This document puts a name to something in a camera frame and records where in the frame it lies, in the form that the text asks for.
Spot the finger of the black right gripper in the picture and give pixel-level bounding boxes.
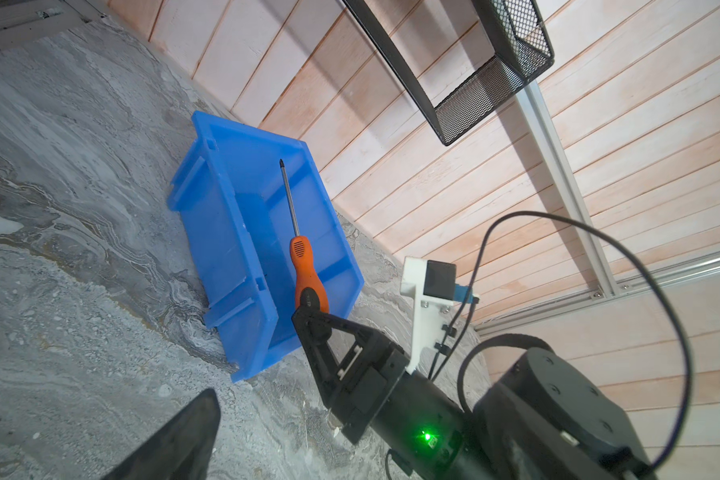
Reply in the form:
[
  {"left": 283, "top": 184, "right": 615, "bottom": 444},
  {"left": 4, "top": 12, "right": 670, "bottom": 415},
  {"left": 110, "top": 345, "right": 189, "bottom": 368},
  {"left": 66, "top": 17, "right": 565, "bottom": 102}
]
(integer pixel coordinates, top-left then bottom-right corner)
[{"left": 292, "top": 306, "right": 381, "bottom": 411}]

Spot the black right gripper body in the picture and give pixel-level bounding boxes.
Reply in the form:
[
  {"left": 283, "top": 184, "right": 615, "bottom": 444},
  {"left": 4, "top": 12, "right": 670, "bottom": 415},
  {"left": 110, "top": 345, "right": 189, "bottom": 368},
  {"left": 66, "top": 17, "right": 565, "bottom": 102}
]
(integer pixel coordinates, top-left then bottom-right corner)
[{"left": 332, "top": 334, "right": 409, "bottom": 445}]

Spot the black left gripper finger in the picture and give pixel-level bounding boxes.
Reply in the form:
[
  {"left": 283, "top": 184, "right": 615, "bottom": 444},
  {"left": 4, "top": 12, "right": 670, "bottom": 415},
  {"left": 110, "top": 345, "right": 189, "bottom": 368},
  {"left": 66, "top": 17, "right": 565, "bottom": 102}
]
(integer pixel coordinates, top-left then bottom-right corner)
[{"left": 103, "top": 388, "right": 221, "bottom": 479}]

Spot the orange handled screwdriver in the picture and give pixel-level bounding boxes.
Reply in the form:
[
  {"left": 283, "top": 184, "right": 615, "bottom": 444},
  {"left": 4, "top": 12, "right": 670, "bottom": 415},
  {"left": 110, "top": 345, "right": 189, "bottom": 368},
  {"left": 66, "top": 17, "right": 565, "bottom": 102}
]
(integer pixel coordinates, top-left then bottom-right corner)
[{"left": 279, "top": 159, "right": 330, "bottom": 313}]

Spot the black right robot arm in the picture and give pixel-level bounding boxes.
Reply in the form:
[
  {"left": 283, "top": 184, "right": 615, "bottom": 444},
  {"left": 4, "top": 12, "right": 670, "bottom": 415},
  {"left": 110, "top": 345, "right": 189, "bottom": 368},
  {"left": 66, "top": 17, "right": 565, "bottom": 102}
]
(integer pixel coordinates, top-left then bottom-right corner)
[{"left": 292, "top": 307, "right": 655, "bottom": 479}]

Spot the blue plastic bin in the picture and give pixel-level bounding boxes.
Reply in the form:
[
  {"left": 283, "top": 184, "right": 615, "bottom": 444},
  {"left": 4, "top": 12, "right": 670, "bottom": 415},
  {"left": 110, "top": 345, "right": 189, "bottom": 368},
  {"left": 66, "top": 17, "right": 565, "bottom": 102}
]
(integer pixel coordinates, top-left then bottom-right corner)
[{"left": 167, "top": 111, "right": 364, "bottom": 383}]

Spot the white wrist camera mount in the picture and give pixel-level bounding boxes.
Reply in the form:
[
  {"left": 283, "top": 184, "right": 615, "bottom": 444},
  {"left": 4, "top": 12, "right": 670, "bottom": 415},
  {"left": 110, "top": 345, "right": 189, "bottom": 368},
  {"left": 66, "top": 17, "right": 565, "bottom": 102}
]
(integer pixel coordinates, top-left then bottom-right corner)
[{"left": 400, "top": 257, "right": 479, "bottom": 375}]

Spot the black cable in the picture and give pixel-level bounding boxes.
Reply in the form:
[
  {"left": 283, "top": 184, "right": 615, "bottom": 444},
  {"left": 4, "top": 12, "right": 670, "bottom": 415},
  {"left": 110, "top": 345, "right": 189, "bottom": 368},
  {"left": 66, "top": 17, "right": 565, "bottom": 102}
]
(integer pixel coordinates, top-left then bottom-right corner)
[{"left": 427, "top": 210, "right": 694, "bottom": 475}]

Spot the aluminium frame corner post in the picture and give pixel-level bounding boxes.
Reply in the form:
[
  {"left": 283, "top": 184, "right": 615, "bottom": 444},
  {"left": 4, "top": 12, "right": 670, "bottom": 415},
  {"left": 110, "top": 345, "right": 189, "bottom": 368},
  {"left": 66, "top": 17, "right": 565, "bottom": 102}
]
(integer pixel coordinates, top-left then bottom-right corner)
[{"left": 516, "top": 81, "right": 619, "bottom": 298}]

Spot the black mesh wire basket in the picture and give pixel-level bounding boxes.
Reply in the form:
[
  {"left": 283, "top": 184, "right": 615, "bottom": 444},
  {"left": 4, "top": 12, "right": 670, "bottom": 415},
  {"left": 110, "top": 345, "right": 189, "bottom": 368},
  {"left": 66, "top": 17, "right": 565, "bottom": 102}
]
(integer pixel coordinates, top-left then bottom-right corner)
[{"left": 346, "top": 1, "right": 555, "bottom": 146}]

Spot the aluminium frame horizontal rail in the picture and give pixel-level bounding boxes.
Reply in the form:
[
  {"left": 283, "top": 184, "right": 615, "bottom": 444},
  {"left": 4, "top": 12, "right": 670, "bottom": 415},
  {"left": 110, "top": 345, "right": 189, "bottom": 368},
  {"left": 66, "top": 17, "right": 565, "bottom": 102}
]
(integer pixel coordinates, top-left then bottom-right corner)
[{"left": 472, "top": 242, "right": 720, "bottom": 337}]

